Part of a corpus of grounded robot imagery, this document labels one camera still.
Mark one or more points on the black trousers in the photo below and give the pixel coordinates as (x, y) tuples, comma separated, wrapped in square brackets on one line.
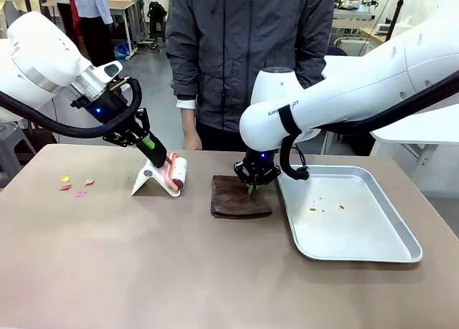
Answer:
[(218, 139)]

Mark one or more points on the person in grey jacket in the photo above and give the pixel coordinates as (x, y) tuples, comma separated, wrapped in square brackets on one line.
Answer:
[(222, 56)]

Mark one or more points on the person right forearm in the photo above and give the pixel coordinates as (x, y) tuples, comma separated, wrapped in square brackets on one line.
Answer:
[(186, 92)]

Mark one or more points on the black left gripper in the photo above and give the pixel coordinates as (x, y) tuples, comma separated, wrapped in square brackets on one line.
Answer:
[(104, 108)]

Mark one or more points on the person left forearm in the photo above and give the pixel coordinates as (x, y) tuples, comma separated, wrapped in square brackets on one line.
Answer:
[(317, 67)]

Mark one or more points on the black tripod pole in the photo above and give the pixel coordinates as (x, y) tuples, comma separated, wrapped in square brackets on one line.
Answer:
[(398, 10)]

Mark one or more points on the brown cloth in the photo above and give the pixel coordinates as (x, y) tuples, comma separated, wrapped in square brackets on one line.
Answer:
[(236, 204)]

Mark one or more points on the bystander in white shirt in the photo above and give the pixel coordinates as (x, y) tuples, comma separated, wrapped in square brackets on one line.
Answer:
[(93, 31)]

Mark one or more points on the black chair with bag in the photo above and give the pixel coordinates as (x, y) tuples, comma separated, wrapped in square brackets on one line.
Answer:
[(157, 13)]

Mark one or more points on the blue plastic bag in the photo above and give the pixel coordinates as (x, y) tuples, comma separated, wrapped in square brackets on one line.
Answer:
[(122, 51)]

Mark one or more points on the dark office chair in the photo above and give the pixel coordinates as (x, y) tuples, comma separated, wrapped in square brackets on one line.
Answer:
[(337, 51)]

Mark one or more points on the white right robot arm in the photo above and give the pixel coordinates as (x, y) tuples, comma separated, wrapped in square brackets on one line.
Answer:
[(358, 85)]

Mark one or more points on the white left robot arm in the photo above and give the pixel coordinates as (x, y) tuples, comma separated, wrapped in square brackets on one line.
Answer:
[(36, 56)]

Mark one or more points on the white background workbench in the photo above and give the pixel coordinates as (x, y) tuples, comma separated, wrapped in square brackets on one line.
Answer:
[(353, 14)]

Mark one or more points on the red paper scrap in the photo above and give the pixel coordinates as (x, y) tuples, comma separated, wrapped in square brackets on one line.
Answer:
[(65, 187)]

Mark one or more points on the orange paper scrap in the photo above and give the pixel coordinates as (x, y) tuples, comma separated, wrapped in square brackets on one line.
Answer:
[(89, 182)]

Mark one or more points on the large white side table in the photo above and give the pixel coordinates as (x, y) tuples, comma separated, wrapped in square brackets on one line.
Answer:
[(412, 124)]

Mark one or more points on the pink paper scrap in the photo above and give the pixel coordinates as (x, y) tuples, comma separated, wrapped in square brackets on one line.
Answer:
[(80, 193)]

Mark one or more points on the person right hand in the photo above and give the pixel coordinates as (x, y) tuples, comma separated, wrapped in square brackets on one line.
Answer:
[(191, 140)]

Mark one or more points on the white lint roller stand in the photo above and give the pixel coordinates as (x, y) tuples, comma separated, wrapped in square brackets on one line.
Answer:
[(143, 182)]

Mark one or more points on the silver metal tray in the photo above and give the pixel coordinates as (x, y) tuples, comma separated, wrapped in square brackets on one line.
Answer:
[(351, 232)]

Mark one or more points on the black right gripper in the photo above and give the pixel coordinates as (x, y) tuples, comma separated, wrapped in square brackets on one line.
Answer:
[(261, 160)]

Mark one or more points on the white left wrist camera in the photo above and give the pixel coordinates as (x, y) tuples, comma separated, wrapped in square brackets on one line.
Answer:
[(109, 71)]

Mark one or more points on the wood top background desk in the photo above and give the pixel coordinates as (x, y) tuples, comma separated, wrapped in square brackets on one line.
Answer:
[(122, 4)]

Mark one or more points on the grey metal stool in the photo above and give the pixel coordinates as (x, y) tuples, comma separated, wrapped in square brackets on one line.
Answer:
[(10, 139)]

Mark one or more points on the wood top side desk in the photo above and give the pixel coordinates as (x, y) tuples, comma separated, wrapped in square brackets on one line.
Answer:
[(373, 35)]

